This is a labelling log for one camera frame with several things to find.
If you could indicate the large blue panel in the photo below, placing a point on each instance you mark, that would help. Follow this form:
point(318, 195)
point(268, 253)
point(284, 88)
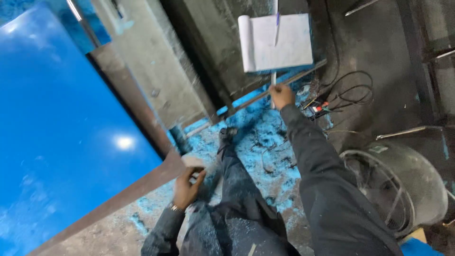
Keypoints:
point(64, 124)

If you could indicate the person's right hand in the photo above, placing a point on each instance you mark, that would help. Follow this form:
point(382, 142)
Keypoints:
point(283, 96)

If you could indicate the brown metal frame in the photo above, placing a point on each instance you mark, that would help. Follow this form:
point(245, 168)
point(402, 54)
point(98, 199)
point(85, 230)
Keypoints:
point(142, 106)

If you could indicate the blue and white pen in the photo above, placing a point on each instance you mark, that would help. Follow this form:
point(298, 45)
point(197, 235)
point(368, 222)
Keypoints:
point(277, 25)

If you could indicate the white rod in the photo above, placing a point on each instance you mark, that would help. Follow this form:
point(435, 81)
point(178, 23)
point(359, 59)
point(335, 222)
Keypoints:
point(273, 77)

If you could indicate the silver metal rod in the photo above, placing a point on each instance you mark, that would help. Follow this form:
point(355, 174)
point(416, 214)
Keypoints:
point(360, 7)
point(446, 54)
point(405, 132)

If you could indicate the person's black shoe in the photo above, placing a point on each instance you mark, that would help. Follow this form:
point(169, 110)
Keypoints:
point(226, 135)

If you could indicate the black metal post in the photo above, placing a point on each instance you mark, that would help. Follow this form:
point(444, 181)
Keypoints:
point(419, 60)

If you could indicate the person's left hand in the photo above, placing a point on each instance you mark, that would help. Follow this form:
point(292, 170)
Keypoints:
point(185, 190)

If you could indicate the silver wristwatch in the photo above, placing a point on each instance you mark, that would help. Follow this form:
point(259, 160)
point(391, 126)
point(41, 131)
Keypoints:
point(173, 207)

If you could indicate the grey metal cabinet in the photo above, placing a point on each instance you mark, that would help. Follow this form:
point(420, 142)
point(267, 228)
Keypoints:
point(156, 64)

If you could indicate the blue cloth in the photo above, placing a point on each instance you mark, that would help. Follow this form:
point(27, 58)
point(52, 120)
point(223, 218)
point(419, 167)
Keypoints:
point(421, 248)

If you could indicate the grey drum fan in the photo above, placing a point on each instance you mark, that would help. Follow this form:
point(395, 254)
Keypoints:
point(408, 181)

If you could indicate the red and black connector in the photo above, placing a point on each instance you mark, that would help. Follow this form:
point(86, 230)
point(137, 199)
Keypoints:
point(321, 107)

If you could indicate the white notepad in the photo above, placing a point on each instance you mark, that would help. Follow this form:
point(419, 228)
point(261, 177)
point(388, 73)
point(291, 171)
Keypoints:
point(284, 44)

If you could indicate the silver metal pole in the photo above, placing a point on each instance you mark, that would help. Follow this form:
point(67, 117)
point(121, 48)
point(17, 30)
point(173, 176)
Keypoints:
point(80, 19)

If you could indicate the person's dark trousers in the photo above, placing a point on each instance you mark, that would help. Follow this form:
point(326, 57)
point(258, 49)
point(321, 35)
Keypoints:
point(241, 213)

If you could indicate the person's right fingers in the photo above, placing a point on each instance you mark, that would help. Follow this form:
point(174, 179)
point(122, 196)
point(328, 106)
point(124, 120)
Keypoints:
point(276, 89)

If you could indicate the long grey metal bar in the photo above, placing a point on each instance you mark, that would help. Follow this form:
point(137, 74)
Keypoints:
point(298, 76)

